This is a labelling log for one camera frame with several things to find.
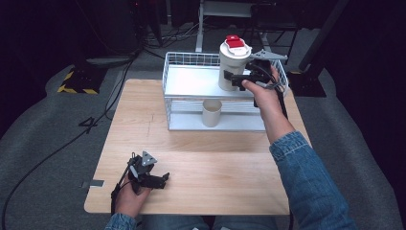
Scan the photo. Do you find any yellow-black striped stand base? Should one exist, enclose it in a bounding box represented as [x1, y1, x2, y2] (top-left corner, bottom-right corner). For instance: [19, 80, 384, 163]
[56, 65, 108, 95]

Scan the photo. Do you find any person's right hand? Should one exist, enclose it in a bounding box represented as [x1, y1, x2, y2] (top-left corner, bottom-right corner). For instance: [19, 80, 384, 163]
[241, 65, 285, 115]

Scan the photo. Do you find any black metal chair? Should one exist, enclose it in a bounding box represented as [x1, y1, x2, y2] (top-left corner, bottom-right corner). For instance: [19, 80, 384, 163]
[238, 2, 302, 66]

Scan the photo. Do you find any person's left hand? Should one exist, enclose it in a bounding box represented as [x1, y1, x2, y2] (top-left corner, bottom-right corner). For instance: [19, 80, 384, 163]
[113, 173, 151, 219]

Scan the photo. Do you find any long black floor cable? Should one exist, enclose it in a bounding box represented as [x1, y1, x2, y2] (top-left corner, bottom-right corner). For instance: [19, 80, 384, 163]
[0, 54, 139, 230]

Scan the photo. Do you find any grey tape strip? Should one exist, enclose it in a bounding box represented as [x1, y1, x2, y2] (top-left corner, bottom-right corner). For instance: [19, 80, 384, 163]
[80, 179, 105, 189]

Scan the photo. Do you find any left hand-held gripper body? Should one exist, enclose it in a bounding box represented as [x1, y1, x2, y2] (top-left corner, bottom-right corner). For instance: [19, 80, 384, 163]
[127, 150, 159, 195]

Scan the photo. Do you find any dark slanted stand pole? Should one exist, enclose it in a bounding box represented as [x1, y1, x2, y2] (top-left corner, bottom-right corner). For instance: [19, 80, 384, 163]
[298, 0, 351, 73]

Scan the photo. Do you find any white desk frame leg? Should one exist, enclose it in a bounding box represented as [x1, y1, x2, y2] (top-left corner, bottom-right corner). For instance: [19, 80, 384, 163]
[194, 0, 206, 54]

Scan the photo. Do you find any tangle of floor cables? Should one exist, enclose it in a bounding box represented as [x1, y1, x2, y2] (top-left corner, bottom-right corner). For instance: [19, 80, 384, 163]
[140, 21, 200, 51]

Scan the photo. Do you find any white cup with red-flap lid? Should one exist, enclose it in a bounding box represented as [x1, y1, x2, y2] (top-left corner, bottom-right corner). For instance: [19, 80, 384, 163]
[217, 34, 253, 92]

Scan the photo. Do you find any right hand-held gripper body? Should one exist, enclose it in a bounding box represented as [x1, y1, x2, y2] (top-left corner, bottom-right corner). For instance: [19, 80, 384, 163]
[245, 49, 288, 84]

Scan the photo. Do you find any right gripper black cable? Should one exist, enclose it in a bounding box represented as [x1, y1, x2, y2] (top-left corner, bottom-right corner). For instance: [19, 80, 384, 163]
[253, 61, 295, 230]

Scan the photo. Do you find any black stand base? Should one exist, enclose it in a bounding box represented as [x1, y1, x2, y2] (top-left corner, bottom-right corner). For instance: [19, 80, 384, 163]
[286, 71, 327, 98]

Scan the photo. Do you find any white paper cup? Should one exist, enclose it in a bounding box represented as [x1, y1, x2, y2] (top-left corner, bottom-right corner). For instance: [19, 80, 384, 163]
[201, 99, 223, 128]

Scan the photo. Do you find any grey flat stand base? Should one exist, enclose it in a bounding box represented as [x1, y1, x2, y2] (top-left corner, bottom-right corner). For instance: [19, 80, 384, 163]
[85, 55, 134, 67]

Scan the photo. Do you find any person's right leg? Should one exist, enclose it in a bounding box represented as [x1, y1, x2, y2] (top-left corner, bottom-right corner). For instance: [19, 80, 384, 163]
[211, 215, 280, 230]

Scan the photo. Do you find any white wire two-tier rack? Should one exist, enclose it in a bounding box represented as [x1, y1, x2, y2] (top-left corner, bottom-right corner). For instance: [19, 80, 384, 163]
[162, 51, 290, 133]

